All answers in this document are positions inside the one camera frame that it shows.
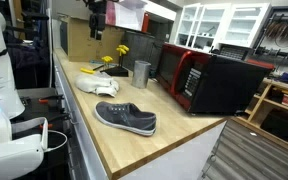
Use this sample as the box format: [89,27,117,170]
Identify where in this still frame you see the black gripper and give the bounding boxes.
[88,12,107,41]

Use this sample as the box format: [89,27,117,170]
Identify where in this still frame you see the white grey towel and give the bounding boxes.
[74,72,121,98]

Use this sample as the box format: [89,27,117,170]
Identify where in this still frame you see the large cardboard box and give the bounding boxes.
[59,16,125,63]

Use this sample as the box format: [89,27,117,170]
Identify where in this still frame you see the white paper sheets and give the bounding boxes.
[105,0,148,33]

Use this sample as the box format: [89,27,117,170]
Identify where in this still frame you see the dark grey panel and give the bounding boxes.
[121,30,165,73]

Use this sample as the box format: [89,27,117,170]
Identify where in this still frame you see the black hex key stand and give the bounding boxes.
[99,65,130,78]

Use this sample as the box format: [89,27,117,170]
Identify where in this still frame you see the metal cylinder cup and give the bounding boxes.
[131,60,152,90]

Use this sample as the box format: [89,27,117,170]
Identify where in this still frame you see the black clamp orange tip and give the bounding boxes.
[38,113,72,130]
[37,94,66,104]

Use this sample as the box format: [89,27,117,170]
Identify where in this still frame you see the dark grey sneaker shoe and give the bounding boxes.
[94,101,158,137]

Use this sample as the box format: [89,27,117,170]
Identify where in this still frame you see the white glass door cabinet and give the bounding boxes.
[174,2,272,51]

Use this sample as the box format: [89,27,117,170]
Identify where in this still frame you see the red black microwave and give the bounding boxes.
[155,43,276,115]

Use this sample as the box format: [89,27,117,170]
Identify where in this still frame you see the black grid crate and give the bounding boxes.
[218,44,252,61]

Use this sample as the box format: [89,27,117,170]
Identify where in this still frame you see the wooden shelf unit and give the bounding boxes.
[233,78,288,153]

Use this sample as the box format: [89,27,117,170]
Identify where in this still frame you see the black pegboard tool rack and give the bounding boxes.
[252,6,288,69]

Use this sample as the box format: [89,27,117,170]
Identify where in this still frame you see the large yellow T-handle hex key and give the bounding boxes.
[115,47,128,68]
[118,44,130,53]

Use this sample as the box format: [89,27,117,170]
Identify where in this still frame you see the white cable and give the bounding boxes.
[43,129,69,153]

